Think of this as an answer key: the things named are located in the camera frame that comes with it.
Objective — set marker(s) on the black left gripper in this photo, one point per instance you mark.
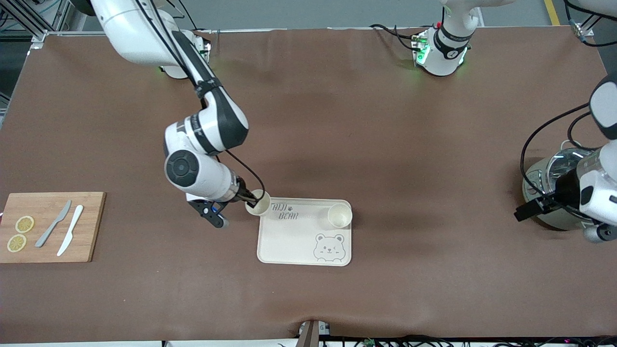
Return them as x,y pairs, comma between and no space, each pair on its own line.
565,189

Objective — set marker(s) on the wooden cutting board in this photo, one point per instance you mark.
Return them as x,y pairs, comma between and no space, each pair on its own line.
91,226

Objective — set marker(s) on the aluminium frame strut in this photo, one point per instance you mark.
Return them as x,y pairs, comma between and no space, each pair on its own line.
29,24
585,30

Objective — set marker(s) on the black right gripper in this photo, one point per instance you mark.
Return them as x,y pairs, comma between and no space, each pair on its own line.
243,195

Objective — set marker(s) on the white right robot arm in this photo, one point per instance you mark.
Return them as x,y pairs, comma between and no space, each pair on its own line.
144,38

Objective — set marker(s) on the white plastic cup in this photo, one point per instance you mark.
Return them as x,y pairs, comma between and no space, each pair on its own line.
340,215
262,208

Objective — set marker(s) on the lemon slice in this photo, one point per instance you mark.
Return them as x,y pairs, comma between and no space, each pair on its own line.
24,224
17,243

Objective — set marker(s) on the grey plastic knife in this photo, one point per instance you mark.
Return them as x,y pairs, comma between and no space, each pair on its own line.
53,224

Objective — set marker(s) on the glass pot lid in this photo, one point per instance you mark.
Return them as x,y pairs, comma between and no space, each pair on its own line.
561,166

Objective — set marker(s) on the grey metal mount post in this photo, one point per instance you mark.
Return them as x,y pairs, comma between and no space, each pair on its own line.
311,335

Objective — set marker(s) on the white plastic knife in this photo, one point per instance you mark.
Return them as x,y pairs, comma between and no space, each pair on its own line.
72,226

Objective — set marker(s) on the cream bear print tray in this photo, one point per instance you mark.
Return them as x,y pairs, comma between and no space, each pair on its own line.
289,241

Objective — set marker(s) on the grey-green electric cooking pot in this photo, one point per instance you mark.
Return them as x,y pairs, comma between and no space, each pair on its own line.
535,185

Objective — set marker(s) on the brown table cover sheet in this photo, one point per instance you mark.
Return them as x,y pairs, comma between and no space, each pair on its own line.
385,120

